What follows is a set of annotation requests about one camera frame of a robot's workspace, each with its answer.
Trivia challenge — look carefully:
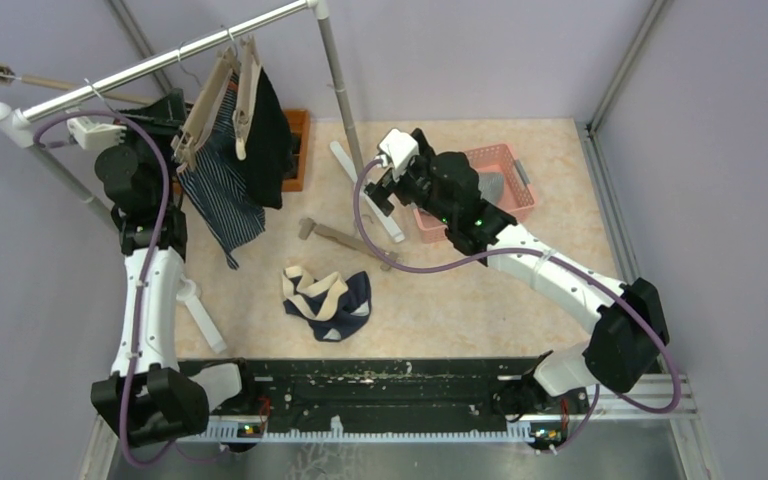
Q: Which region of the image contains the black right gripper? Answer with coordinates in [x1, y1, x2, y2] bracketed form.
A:
[365, 147, 455, 226]

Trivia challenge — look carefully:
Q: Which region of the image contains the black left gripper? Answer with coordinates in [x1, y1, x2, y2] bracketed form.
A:
[109, 87, 187, 206]

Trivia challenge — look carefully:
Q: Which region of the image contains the beige hanger of striped underwear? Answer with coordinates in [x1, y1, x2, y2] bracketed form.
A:
[171, 40, 240, 172]

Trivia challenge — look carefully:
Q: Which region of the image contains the grey striped underwear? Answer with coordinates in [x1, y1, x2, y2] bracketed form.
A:
[478, 171, 506, 205]

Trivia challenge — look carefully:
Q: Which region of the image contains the navy white striped underwear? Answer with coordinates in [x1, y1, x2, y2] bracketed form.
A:
[178, 74, 266, 270]

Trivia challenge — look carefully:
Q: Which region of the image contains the beige hanger of black underwear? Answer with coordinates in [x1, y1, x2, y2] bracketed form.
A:
[230, 35, 262, 161]

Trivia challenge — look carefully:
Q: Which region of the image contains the black underwear beige waistband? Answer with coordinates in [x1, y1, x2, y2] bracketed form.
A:
[241, 70, 292, 210]

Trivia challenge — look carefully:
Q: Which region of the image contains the beige hanger of navy underwear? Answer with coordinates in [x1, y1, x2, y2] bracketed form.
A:
[298, 217, 392, 271]

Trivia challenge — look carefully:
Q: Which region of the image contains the navy underwear beige waistband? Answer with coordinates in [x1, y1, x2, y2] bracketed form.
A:
[281, 266, 372, 343]

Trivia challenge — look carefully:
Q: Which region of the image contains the beige clip hanger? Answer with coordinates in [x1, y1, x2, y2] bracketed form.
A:
[0, 63, 154, 106]

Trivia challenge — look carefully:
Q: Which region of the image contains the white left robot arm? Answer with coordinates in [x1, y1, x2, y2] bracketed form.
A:
[90, 89, 260, 447]

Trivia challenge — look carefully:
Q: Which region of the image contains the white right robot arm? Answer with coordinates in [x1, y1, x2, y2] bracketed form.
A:
[356, 129, 669, 412]

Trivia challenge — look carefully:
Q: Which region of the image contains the pink plastic basket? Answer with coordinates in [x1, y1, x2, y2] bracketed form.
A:
[394, 144, 537, 255]

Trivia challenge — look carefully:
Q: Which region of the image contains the orange wooden tray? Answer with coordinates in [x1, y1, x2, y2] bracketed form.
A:
[282, 109, 311, 193]

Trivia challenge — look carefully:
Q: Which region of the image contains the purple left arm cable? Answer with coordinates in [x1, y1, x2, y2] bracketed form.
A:
[32, 110, 180, 468]

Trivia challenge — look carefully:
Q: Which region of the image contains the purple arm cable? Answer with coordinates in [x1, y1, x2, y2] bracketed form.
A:
[32, 110, 180, 468]
[352, 158, 683, 455]

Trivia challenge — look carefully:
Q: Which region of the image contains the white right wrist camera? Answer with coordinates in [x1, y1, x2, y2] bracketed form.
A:
[376, 129, 419, 180]

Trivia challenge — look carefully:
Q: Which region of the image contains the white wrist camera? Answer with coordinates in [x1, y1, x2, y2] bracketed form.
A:
[66, 117, 127, 151]
[376, 129, 419, 180]

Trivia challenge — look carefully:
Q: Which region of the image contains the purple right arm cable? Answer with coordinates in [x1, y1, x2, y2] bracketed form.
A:
[352, 158, 683, 455]

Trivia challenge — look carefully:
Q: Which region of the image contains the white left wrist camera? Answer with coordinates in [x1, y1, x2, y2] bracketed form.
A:
[66, 117, 127, 151]

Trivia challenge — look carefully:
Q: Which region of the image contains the silver clothes rack rail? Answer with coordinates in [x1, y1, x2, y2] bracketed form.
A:
[0, 0, 406, 356]

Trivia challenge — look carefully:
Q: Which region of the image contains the aluminium frame rail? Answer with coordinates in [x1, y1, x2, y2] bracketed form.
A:
[497, 374, 699, 422]

